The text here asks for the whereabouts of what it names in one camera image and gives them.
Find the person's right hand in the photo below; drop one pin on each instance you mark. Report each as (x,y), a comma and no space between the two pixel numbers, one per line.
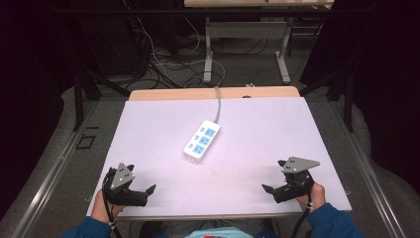
(317,196)

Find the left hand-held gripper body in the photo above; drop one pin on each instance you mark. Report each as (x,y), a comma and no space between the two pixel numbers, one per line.
(116,196)

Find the white blue power strip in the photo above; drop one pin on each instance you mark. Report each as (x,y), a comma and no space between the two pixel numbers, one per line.
(201,141)

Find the person's light blue torso clothing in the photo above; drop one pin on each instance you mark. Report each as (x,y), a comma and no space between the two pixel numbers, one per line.
(219,233)

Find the grey metal desk frame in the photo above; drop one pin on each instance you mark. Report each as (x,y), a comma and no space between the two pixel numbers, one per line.
(247,29)

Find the white table cover sheet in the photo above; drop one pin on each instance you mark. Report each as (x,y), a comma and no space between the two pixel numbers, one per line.
(251,139)

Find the aluminium floor rail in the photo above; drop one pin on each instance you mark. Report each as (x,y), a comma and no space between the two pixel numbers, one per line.
(369,178)
(49,178)

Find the person's left hand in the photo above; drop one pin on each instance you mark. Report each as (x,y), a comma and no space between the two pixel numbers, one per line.
(100,210)

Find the black metal stand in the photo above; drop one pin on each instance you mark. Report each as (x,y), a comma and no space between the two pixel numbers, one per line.
(347,95)
(78,99)

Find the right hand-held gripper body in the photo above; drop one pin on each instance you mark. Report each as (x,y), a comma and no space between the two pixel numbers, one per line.
(295,185)

